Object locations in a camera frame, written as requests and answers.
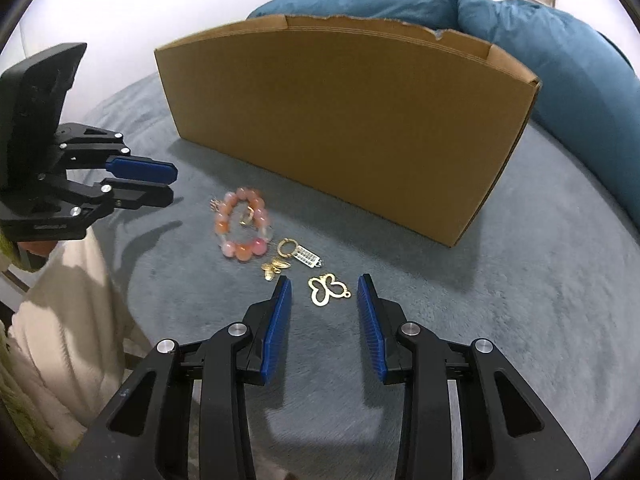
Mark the gold hoop rhinestone earring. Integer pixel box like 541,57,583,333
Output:
277,237,322,269

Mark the blue duvet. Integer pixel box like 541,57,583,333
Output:
250,0,639,221

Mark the small gold butterfly charm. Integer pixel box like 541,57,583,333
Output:
260,258,291,282

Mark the person's left hand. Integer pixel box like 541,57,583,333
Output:
17,240,58,258

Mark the brown cardboard box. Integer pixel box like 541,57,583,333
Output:
155,14,540,247

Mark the orange pink bead bracelet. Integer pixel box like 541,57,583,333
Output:
214,186,275,262

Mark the gold butterfly outline pendant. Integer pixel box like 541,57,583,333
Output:
307,273,352,308

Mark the grey bed sheet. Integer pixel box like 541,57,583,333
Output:
85,76,639,479

